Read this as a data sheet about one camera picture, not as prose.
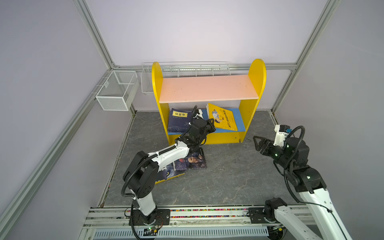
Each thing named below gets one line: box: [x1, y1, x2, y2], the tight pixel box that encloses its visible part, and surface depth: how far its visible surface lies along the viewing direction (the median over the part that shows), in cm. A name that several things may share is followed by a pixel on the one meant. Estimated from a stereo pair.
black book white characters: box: [155, 162, 186, 185], surface depth 84 cm
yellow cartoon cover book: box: [206, 103, 238, 132], surface depth 90 cm
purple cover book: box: [174, 147, 208, 171], surface depth 90 cm
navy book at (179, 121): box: [167, 108, 192, 135], surface depth 92 cm
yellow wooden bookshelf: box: [151, 59, 267, 146], surface depth 77 cm
